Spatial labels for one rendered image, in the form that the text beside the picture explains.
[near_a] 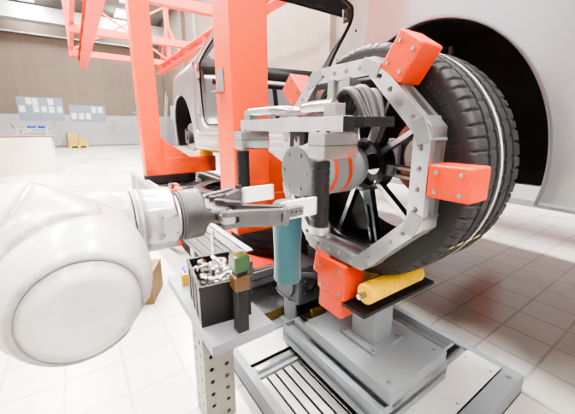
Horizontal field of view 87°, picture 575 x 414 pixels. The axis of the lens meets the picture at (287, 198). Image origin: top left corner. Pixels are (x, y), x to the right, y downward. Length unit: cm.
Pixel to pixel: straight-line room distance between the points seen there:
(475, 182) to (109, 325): 61
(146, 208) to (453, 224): 63
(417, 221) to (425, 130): 19
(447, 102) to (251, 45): 78
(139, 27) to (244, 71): 203
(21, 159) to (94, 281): 818
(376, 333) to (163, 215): 90
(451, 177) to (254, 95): 84
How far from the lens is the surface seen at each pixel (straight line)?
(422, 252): 84
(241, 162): 87
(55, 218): 27
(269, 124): 78
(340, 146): 60
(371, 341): 118
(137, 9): 324
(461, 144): 76
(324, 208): 60
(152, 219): 43
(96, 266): 24
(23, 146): 838
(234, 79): 124
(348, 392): 117
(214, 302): 86
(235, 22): 129
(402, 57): 75
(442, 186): 69
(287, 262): 95
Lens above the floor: 96
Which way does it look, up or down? 13 degrees down
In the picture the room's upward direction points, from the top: straight up
